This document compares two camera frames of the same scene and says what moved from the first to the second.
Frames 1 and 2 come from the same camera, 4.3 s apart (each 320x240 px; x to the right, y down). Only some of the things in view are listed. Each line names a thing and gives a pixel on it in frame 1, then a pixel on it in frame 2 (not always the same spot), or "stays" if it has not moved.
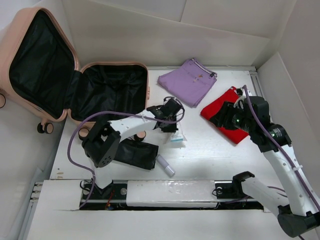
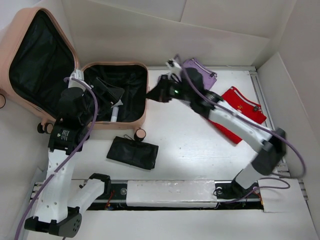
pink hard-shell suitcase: [40, 75] stays
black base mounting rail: [113, 196] stays
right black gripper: [221, 119] -> [159, 93]
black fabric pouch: [140, 154] stays
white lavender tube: [170, 172] -> [114, 114]
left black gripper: [171, 129] -> [113, 94]
